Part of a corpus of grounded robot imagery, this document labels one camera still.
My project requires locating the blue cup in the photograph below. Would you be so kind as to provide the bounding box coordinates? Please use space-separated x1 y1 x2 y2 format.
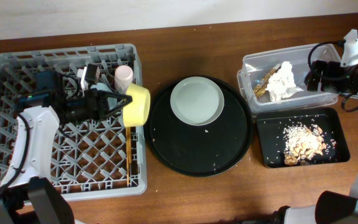
91 82 117 110

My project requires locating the yellow bowl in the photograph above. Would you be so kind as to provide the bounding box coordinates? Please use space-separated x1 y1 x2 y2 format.
122 83 151 128

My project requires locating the pink cup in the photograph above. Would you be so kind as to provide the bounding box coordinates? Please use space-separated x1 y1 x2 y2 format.
114 65 134 93

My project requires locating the white tissue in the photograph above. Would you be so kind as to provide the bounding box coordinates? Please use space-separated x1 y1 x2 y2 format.
266 61 303 102

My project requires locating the food scraps and rice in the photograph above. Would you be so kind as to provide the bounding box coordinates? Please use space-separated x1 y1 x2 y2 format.
283 123 336 166

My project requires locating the gold foil wrapper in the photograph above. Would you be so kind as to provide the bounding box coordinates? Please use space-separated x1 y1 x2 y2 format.
253 64 281 99

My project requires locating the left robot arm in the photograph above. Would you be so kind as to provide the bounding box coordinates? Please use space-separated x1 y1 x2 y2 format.
0 71 133 223

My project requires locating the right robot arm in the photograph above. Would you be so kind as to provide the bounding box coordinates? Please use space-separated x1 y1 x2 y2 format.
269 30 358 223

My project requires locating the grey plastic dishwasher rack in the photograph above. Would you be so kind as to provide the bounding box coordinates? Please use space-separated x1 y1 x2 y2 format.
0 44 147 201

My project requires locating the clear plastic bin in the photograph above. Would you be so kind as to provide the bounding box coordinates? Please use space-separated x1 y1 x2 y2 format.
237 44 337 114

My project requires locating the grey round plate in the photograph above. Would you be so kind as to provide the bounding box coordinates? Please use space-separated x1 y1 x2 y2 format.
170 77 224 126

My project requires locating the black rectangular tray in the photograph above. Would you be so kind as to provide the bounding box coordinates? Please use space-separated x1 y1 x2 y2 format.
256 108 351 168

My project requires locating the round black tray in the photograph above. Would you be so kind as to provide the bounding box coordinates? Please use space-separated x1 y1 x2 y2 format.
144 78 253 177

